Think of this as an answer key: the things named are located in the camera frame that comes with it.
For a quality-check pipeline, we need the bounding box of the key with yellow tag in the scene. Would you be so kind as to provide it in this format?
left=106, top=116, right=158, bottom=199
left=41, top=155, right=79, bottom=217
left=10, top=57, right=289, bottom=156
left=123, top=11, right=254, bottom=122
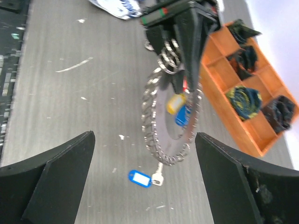
left=166, top=94, right=186, bottom=115

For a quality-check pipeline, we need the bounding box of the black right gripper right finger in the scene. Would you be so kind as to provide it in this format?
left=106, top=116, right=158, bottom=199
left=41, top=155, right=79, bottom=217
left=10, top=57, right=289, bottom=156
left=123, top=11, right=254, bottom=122
left=195, top=132, right=299, bottom=224

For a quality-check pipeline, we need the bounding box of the dark rolled tie far left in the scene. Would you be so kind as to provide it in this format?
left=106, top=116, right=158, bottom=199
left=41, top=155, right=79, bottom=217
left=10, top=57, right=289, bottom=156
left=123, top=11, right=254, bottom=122
left=228, top=19, right=261, bottom=46

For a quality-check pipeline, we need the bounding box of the black mounting base plate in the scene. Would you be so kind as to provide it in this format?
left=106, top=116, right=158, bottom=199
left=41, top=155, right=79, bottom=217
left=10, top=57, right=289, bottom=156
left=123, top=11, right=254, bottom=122
left=0, top=0, right=31, bottom=159

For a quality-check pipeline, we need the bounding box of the blue striped cloth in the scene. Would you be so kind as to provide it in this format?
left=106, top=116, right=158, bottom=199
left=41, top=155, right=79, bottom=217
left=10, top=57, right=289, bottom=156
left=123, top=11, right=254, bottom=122
left=89, top=0, right=142, bottom=20

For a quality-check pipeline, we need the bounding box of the blue yellow rolled tie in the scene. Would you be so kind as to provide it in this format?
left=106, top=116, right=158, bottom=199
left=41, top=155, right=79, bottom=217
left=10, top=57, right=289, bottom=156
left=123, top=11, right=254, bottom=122
left=226, top=85, right=263, bottom=121

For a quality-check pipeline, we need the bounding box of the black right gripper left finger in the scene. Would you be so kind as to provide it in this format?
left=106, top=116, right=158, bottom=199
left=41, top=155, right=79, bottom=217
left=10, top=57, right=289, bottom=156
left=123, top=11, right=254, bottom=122
left=0, top=131, right=95, bottom=224

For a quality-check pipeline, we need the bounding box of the orange compartment tray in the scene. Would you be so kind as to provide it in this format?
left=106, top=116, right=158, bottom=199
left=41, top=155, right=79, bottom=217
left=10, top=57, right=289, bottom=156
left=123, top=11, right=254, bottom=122
left=200, top=22, right=299, bottom=157

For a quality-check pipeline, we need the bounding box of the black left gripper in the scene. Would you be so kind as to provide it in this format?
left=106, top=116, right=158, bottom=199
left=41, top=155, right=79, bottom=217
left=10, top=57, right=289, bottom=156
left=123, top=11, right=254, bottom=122
left=140, top=0, right=222, bottom=92

